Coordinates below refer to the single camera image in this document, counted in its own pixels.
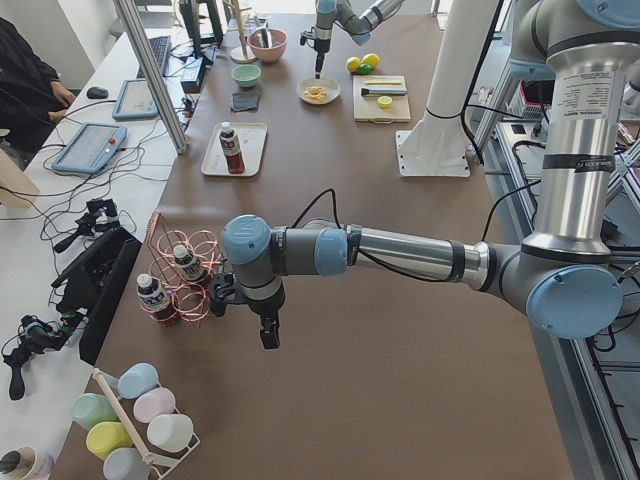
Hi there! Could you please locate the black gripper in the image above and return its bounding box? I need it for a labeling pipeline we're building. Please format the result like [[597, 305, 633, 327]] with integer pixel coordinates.
[[249, 299, 283, 349], [314, 53, 325, 79]]

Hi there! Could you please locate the white plate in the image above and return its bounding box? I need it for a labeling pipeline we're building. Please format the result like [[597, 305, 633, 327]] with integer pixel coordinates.
[[296, 78, 341, 105]]

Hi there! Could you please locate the twisted ring donut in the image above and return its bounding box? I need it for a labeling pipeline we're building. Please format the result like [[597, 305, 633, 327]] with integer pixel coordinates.
[[304, 85, 327, 102]]

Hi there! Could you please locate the cream serving tray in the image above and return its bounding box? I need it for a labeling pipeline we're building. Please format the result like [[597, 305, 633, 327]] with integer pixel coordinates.
[[201, 122, 268, 177]]

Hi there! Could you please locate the dark tea bottle on tray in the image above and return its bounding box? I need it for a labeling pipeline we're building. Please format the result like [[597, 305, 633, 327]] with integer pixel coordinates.
[[219, 122, 245, 174]]

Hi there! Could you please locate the green lime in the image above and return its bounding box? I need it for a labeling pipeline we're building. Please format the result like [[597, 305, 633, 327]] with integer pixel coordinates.
[[357, 63, 373, 75]]

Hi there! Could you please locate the pink bowl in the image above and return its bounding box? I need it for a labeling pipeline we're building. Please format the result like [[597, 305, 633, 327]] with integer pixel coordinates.
[[247, 28, 288, 63]]

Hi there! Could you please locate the whole yellow lemon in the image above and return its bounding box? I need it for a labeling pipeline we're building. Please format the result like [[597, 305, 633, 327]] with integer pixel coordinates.
[[362, 53, 381, 69]]

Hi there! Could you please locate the yellow plastic knife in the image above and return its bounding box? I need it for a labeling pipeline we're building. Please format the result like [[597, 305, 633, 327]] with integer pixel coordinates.
[[365, 78, 402, 86]]

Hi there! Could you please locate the metal ice scoop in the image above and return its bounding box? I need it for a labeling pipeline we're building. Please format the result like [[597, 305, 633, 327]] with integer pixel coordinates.
[[254, 26, 272, 49]]

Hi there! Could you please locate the wooden cutting board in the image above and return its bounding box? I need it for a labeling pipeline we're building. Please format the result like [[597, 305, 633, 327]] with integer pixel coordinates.
[[352, 75, 411, 123]]

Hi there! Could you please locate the wooden mug tree stand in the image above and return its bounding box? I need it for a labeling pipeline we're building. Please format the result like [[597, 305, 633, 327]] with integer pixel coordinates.
[[223, 0, 256, 64]]

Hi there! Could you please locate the mint green bowl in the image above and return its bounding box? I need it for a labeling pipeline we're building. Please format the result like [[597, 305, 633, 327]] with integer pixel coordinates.
[[231, 64, 262, 88]]

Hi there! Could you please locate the lemon half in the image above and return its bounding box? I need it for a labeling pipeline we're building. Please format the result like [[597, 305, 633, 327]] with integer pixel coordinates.
[[377, 96, 393, 109]]

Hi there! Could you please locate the dark grey coaster cloth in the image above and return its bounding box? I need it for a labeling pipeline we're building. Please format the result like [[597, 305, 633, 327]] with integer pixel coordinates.
[[230, 91, 260, 112]]

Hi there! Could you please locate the dark bottle in rack rear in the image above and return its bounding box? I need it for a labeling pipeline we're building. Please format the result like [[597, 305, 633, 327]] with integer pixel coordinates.
[[173, 244, 211, 289]]

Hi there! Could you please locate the dark bottle in rack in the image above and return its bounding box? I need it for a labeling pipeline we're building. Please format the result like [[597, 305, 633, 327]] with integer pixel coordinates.
[[173, 244, 211, 289], [136, 273, 178, 326]]

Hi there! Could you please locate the dark bottle in rack front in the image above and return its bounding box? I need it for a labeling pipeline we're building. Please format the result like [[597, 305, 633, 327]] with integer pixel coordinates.
[[136, 273, 178, 326]]

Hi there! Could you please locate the pink plastic cup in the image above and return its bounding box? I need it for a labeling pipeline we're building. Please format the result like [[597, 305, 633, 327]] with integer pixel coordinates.
[[133, 387, 176, 424]]

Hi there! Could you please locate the white plastic cup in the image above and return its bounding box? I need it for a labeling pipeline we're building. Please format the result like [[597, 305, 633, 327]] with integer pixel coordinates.
[[147, 414, 194, 453]]

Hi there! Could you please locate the light blue plastic cup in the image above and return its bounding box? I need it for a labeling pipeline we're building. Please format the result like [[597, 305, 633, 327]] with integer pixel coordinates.
[[117, 362, 159, 399]]

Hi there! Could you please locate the black monitor stand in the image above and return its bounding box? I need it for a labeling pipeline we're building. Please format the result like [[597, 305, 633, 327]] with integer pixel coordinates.
[[178, 0, 224, 65]]

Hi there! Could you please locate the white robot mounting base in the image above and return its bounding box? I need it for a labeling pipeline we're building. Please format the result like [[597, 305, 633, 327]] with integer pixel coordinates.
[[396, 0, 502, 178]]

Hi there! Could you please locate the black keyboard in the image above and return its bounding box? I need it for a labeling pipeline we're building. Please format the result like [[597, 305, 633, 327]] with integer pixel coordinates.
[[147, 35, 172, 77]]

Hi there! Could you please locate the black open case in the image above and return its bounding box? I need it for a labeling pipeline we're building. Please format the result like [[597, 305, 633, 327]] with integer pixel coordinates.
[[51, 227, 141, 365]]

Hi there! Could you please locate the blue teach pendant far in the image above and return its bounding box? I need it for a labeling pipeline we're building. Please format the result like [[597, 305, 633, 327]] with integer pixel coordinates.
[[112, 79, 158, 121]]

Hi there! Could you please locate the blue teach pendant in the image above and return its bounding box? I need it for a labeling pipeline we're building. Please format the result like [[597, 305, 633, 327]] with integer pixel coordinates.
[[112, 79, 158, 121], [51, 123, 127, 174]]

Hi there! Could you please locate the pale mint plastic cup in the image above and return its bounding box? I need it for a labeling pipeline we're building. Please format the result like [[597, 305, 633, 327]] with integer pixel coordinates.
[[71, 393, 117, 431]]

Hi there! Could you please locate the yellow plastic cup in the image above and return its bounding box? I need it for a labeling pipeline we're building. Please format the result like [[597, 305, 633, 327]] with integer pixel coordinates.
[[85, 421, 133, 460]]

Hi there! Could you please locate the grey plastic cup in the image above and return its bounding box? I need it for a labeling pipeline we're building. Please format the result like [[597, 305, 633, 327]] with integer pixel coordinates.
[[103, 448, 151, 480]]

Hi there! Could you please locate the black computer mouse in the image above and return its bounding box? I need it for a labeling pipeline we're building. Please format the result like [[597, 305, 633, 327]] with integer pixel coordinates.
[[86, 86, 109, 99]]

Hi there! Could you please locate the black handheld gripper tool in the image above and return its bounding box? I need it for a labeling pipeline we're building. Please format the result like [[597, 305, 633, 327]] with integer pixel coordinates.
[[3, 315, 64, 401]]

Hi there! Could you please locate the blue teach pendant near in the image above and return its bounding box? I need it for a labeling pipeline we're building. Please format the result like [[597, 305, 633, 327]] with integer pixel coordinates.
[[51, 123, 127, 174]]

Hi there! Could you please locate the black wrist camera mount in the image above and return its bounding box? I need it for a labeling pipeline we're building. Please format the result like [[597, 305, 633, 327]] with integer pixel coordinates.
[[208, 272, 246, 317]]

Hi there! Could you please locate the copper wire bottle rack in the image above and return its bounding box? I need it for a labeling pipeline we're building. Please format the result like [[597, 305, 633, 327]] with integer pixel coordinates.
[[145, 211, 223, 326]]

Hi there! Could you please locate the aluminium frame post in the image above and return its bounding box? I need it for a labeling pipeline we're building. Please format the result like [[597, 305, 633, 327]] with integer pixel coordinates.
[[114, 0, 188, 154]]

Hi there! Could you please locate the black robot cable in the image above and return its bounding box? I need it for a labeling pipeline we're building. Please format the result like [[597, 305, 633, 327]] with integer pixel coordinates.
[[482, 174, 544, 244]]

